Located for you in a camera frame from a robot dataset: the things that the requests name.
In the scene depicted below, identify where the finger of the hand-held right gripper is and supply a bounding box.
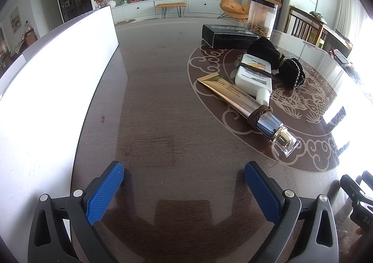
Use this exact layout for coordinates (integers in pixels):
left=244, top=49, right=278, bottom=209
left=361, top=169, right=373, bottom=191
left=340, top=174, right=365, bottom=203

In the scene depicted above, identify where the orange lounge chair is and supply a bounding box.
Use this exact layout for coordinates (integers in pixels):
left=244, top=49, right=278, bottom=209
left=217, top=0, right=282, bottom=22

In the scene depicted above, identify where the wooden side table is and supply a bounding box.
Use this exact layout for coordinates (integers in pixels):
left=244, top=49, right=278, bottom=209
left=320, top=22, right=355, bottom=60

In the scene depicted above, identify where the brown hair tie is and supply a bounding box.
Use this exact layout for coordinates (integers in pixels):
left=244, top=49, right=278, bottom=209
left=247, top=105, right=273, bottom=125

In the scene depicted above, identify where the white tv cabinet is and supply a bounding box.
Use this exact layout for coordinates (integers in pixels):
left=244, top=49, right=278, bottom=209
left=111, top=0, right=225, bottom=23

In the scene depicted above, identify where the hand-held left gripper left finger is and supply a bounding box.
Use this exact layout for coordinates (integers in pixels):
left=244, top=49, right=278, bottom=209
left=28, top=161, right=125, bottom=263

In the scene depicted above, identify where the black rectangular box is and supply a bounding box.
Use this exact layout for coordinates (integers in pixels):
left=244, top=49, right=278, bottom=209
left=202, top=24, right=259, bottom=49

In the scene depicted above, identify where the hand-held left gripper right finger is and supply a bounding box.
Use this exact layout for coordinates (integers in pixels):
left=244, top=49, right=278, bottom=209
left=244, top=161, right=340, bottom=263

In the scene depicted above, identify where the framed wall painting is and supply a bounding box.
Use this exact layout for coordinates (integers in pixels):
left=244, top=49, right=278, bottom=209
left=9, top=6, right=23, bottom=34

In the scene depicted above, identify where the orange bench stool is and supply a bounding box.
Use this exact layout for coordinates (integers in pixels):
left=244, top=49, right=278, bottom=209
left=155, top=2, right=187, bottom=19

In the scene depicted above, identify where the wooden chair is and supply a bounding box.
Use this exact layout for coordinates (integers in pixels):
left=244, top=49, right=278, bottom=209
left=287, top=5, right=324, bottom=48

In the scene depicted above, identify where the gold cream tube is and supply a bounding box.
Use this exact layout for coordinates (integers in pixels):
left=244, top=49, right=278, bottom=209
left=197, top=73, right=301, bottom=158

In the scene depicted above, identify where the clear jar with black lid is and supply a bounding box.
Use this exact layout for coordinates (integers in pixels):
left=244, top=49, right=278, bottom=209
left=247, top=0, right=280, bottom=39

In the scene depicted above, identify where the white panel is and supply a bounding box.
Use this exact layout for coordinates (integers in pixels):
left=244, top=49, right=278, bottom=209
left=0, top=5, right=121, bottom=164

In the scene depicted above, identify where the white lotion bottle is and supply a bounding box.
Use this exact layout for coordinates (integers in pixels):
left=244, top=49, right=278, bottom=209
left=235, top=54, right=274, bottom=105

